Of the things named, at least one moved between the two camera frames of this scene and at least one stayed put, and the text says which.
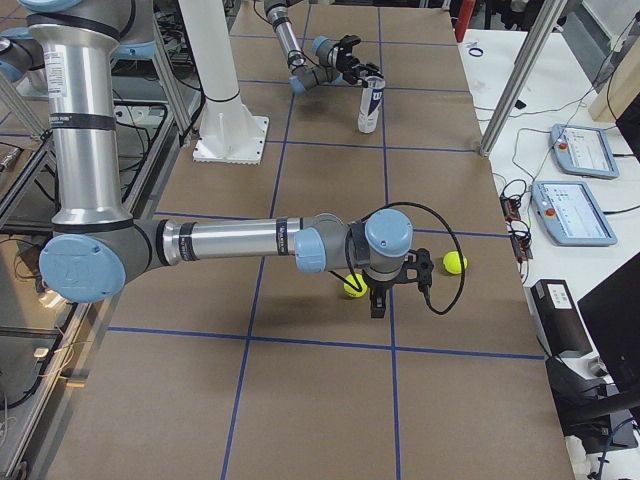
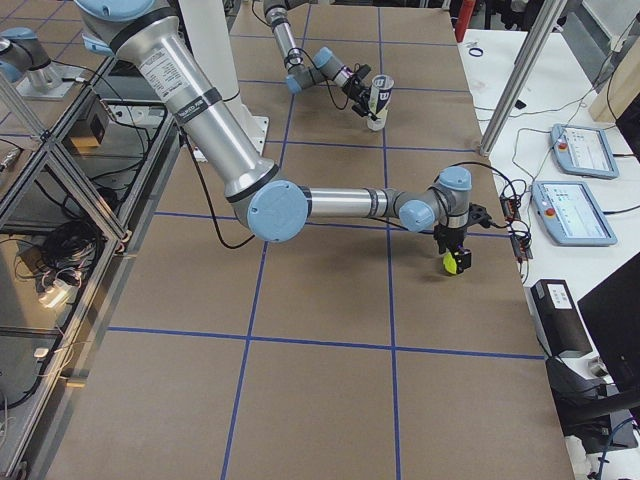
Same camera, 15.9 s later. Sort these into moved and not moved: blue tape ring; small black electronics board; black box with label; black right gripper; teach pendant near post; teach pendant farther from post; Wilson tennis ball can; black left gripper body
Moved: Wilson tennis ball can; black right gripper; black left gripper body
Not moved: blue tape ring; small black electronics board; teach pendant near post; teach pendant farther from post; black box with label
